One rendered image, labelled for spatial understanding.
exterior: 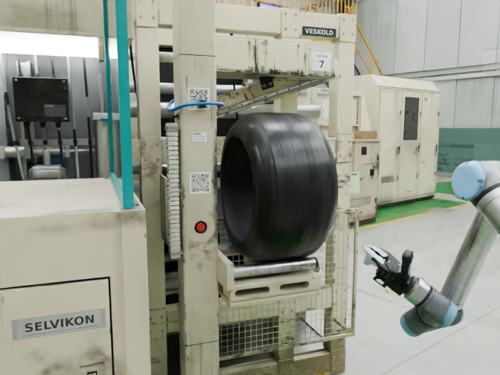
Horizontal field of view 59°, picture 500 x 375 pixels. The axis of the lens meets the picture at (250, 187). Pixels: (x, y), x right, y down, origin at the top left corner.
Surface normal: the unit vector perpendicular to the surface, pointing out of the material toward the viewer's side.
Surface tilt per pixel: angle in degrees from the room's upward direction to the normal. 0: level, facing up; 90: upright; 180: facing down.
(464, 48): 90
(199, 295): 90
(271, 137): 46
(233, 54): 90
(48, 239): 90
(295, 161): 65
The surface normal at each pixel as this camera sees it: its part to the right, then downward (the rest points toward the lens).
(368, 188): 0.62, 0.11
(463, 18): -0.78, 0.08
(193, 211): 0.34, 0.13
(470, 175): -0.94, -0.05
